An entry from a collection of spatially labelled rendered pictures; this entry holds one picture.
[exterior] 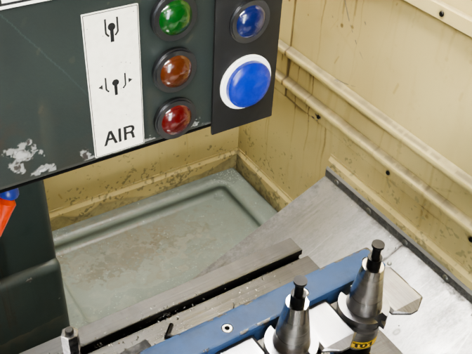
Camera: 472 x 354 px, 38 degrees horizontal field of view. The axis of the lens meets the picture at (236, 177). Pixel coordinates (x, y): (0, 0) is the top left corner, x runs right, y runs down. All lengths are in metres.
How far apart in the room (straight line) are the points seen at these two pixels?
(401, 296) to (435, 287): 0.56
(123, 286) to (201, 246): 0.24
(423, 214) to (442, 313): 0.20
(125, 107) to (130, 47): 0.04
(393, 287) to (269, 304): 0.17
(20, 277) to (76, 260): 0.44
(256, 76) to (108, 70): 0.09
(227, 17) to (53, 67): 0.10
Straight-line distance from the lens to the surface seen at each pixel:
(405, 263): 1.49
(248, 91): 0.41
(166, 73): 0.38
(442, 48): 1.29
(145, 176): 1.88
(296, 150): 1.74
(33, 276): 1.39
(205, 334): 0.81
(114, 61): 0.37
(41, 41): 0.35
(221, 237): 1.85
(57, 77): 0.36
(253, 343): 0.82
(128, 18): 0.36
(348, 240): 1.54
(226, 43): 0.40
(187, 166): 1.93
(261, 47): 0.41
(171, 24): 0.37
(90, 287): 1.75
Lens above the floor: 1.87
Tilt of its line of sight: 39 degrees down
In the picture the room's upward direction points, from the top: 3 degrees clockwise
